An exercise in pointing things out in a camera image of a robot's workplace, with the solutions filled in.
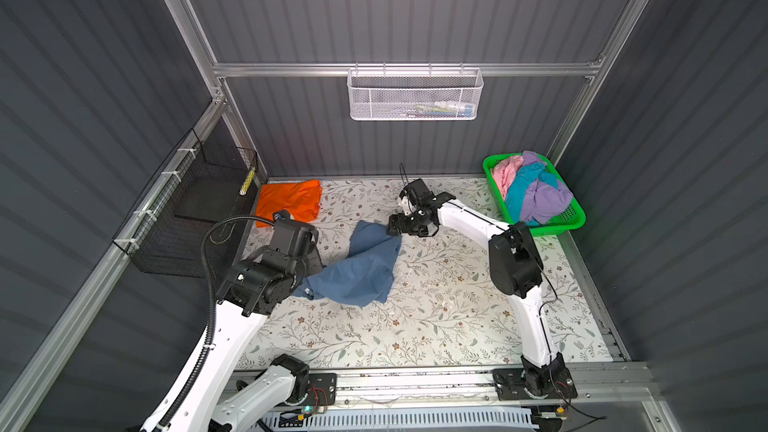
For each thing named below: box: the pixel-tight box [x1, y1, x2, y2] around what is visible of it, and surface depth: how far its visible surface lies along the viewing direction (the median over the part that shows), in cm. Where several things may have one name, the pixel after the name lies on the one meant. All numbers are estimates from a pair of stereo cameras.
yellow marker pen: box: [238, 167, 256, 195], surface depth 83 cm
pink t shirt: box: [492, 155, 524, 201], surface depth 109 cm
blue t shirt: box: [293, 220, 402, 307], surface depth 86 cm
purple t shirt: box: [520, 150, 573, 225], surface depth 107 cm
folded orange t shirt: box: [256, 179, 322, 228], surface depth 114 cm
